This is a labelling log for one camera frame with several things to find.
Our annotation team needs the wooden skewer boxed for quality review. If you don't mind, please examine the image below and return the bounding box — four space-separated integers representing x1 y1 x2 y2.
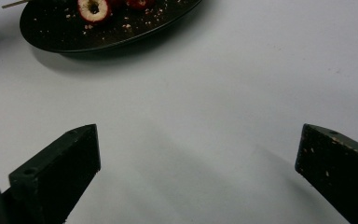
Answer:
1 0 30 9

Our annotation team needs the black round plate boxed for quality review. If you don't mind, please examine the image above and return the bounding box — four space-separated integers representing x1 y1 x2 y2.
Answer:
19 0 203 54

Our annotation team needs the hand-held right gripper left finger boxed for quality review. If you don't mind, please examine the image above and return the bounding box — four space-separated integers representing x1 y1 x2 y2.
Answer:
7 123 102 224

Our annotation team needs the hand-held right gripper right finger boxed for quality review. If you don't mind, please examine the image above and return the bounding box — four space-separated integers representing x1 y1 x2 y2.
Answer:
295 123 358 224

